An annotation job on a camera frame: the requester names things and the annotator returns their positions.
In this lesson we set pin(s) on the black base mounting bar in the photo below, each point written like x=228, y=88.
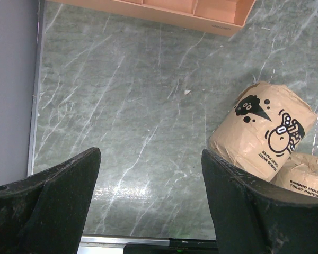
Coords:
x=174, y=246

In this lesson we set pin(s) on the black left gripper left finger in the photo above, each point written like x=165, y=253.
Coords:
x=46, y=212

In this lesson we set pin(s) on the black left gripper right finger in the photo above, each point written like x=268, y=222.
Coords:
x=251, y=215

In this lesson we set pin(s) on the orange plastic file organizer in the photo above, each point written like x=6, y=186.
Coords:
x=222, y=17

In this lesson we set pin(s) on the kraft wrapped toilet paper roll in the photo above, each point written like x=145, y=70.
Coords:
x=264, y=127
x=299, y=174

